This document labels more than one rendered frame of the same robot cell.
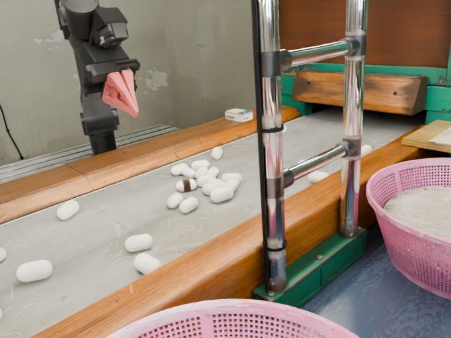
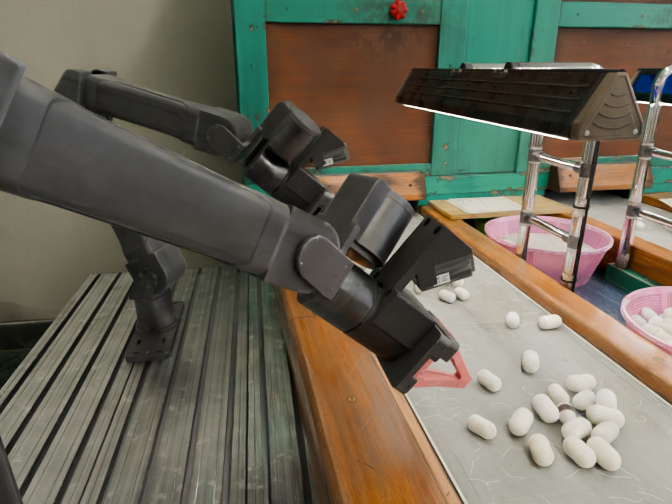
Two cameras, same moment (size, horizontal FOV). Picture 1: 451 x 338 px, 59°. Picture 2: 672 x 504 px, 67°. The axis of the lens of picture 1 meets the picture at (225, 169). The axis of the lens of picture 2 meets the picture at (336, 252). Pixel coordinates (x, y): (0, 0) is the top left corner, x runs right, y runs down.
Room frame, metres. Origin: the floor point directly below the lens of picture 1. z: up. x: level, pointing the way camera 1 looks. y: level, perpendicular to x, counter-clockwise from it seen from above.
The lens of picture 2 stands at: (0.33, 0.85, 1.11)
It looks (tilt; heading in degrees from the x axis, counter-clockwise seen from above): 20 degrees down; 300
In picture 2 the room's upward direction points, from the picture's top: straight up
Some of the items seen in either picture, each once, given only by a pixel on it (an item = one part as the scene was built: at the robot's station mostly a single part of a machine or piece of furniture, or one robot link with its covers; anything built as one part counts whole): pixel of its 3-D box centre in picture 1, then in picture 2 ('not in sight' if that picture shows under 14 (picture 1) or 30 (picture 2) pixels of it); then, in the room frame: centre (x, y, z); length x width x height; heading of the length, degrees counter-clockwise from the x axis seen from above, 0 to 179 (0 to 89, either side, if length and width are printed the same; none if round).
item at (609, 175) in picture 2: not in sight; (602, 176); (0.37, -0.74, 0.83); 0.30 x 0.06 x 0.07; 41
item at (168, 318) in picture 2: (103, 145); (155, 310); (1.00, 0.31, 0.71); 0.20 x 0.07 x 0.08; 129
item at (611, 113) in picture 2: not in sight; (478, 92); (0.54, 0.00, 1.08); 0.62 x 0.08 x 0.07; 131
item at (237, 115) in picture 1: (238, 115); not in sight; (0.94, -0.04, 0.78); 0.06 x 0.04 x 0.02; 41
